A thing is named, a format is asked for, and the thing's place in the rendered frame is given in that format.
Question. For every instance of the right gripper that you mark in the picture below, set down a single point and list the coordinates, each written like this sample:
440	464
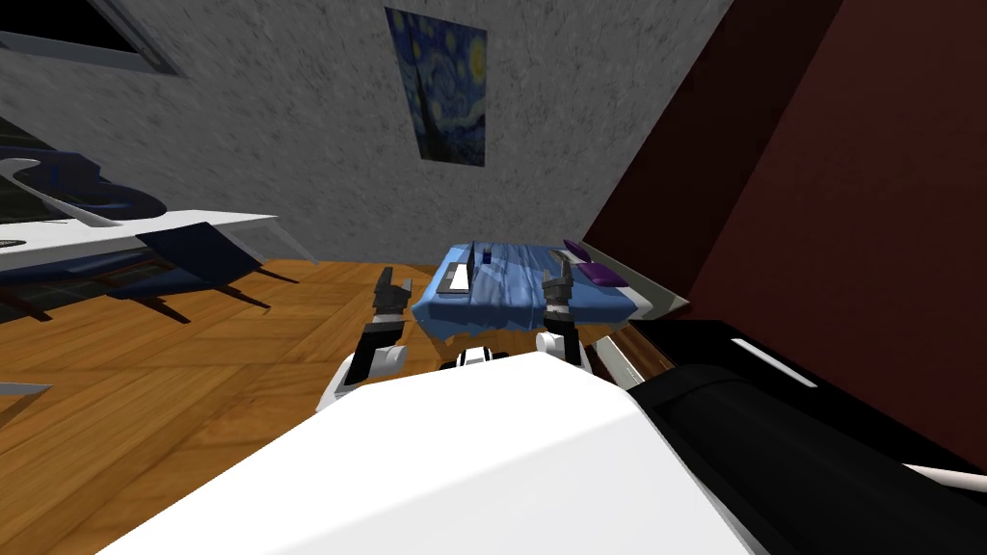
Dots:
558	294

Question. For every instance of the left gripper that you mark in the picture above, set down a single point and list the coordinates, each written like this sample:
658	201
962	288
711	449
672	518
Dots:
392	302

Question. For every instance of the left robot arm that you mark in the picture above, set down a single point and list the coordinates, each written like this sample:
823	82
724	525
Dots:
379	341

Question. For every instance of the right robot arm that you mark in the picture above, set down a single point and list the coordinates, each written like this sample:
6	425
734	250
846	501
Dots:
779	470

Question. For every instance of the blue bed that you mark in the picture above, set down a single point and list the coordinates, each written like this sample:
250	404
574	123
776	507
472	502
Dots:
509	289

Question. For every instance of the dark blue chair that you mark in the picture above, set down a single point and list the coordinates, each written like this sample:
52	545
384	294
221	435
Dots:
204	254

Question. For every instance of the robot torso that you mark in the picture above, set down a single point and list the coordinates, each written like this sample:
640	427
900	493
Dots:
478	462

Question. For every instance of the blue starry night painting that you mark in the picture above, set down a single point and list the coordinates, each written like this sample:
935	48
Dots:
447	85

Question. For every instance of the white table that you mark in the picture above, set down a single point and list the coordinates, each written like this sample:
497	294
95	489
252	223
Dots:
92	235

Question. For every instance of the dark window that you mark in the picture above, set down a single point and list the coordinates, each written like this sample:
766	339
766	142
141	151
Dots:
69	31

